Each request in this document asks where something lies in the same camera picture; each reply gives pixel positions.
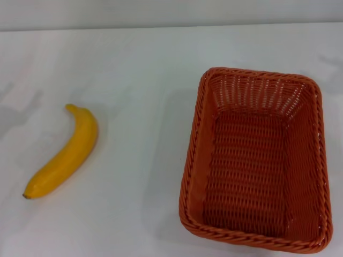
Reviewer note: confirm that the orange woven plastic basket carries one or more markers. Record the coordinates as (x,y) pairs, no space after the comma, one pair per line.
(249,166)

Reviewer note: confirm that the yellow banana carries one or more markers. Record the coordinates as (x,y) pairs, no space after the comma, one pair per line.
(72,150)

